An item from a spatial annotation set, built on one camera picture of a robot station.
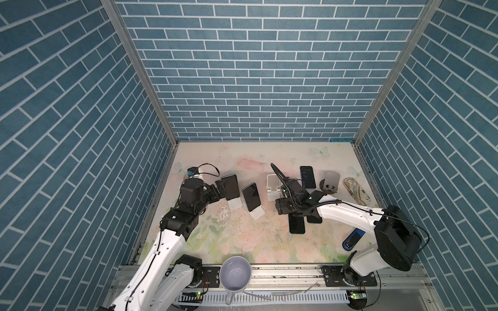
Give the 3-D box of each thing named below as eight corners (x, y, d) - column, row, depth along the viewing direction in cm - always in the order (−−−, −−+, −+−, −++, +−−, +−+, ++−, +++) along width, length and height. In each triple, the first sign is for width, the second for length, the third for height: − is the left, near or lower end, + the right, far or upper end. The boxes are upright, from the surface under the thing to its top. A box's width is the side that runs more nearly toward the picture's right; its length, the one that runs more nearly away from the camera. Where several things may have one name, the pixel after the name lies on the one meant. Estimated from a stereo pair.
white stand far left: (230, 211, 94) (229, 207, 90) (228, 204, 96) (227, 200, 93) (242, 207, 95) (242, 203, 92) (240, 200, 98) (239, 196, 94)
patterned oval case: (361, 207, 95) (364, 204, 92) (341, 183, 104) (343, 179, 102) (370, 203, 97) (373, 200, 94) (348, 179, 106) (351, 176, 103)
